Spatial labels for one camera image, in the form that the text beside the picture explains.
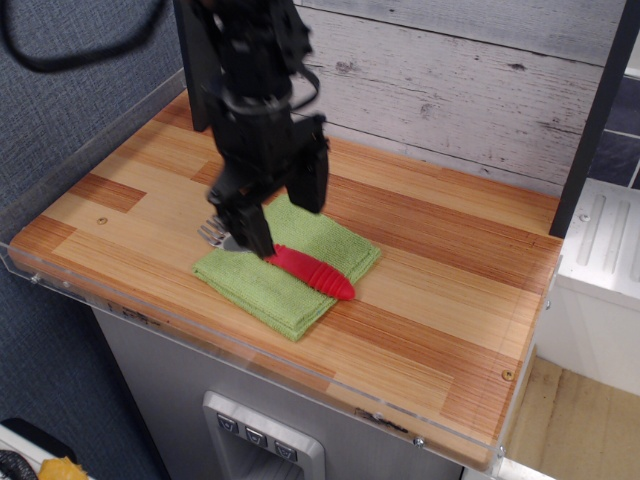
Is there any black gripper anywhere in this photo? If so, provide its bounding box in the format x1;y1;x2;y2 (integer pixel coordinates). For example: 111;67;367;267
207;90;329;258

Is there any red handled metal fork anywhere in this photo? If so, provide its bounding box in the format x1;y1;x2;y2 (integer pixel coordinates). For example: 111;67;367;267
197;216;356;300

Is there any green cloth napkin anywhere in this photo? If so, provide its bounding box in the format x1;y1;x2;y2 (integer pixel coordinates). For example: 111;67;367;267
192;195;381;341

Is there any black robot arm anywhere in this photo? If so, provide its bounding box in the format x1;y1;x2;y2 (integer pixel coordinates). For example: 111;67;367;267
191;1;329;258

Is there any silver toy fridge cabinet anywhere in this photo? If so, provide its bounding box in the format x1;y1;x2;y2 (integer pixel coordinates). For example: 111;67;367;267
96;309;463;479

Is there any white toy sink counter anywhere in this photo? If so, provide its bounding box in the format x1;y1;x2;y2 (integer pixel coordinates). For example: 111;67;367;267
535;179;639;394

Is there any yellow object bottom left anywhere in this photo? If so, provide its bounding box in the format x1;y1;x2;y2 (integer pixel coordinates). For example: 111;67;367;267
37;457;90;480

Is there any black left frame post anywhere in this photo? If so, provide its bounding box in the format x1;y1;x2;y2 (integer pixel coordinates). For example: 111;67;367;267
173;1;218;132

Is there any black frame post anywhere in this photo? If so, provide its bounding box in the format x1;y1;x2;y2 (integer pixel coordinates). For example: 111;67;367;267
173;1;218;132
549;0;639;239

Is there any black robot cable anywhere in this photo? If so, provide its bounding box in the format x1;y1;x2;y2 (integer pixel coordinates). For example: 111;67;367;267
0;0;169;72

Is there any black right frame post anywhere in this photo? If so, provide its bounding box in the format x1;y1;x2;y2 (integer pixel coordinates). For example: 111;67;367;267
549;0;639;239

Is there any black braided cable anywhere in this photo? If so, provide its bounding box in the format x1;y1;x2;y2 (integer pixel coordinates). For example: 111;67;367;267
0;448;39;480

